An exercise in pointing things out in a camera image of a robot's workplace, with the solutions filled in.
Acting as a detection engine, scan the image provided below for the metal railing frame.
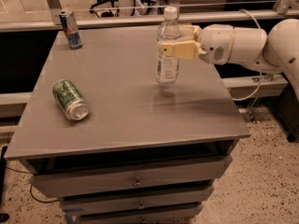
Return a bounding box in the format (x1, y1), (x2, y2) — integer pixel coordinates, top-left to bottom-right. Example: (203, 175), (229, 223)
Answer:
(0, 0), (299, 32)

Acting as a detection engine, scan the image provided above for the black floor cable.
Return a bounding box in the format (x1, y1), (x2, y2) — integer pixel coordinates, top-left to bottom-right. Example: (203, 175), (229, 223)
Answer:
(5, 165), (60, 204)

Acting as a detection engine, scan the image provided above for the middle grey drawer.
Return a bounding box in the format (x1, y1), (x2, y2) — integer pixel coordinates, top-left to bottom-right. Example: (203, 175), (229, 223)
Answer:
(60, 182), (214, 216)

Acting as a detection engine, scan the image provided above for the blue silver energy drink can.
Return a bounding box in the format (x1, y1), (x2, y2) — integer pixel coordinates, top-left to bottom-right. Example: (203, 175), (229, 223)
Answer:
(59, 9), (82, 49)

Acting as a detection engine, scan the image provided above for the clear plastic water bottle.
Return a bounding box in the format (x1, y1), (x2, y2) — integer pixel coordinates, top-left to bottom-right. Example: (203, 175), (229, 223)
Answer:
(156, 7), (180, 85)

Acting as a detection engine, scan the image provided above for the green soda can lying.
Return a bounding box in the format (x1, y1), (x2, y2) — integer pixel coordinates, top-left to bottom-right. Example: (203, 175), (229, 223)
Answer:
(52, 79), (90, 121)

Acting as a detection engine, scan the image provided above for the black office chair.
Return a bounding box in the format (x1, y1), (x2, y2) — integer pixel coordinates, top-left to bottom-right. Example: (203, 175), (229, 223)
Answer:
(89, 0), (119, 18)

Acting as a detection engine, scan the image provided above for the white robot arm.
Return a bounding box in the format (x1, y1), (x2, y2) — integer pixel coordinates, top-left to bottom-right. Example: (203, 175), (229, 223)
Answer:
(157, 19), (299, 98)

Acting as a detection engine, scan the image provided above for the grey drawer cabinet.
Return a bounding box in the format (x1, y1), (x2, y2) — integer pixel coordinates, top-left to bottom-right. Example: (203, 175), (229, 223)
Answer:
(4, 23), (251, 224)

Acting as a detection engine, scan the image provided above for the white cable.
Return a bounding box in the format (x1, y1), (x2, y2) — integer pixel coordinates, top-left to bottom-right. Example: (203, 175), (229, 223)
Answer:
(232, 8), (264, 102)

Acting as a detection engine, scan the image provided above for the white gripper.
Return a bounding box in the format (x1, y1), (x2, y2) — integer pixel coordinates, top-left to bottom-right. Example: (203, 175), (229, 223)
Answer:
(157, 24), (235, 64)

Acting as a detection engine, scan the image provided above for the top grey drawer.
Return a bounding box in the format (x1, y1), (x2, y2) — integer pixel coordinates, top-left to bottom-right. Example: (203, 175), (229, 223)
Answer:
(30, 155), (232, 198)

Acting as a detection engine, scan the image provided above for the bottom grey drawer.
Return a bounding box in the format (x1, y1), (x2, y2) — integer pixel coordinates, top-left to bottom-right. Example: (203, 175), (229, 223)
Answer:
(65, 203), (203, 224)

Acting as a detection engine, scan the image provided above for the grey drawer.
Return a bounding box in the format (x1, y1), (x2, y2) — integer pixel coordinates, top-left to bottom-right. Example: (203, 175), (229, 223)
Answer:
(60, 182), (214, 216)
(65, 203), (203, 224)
(30, 155), (232, 198)

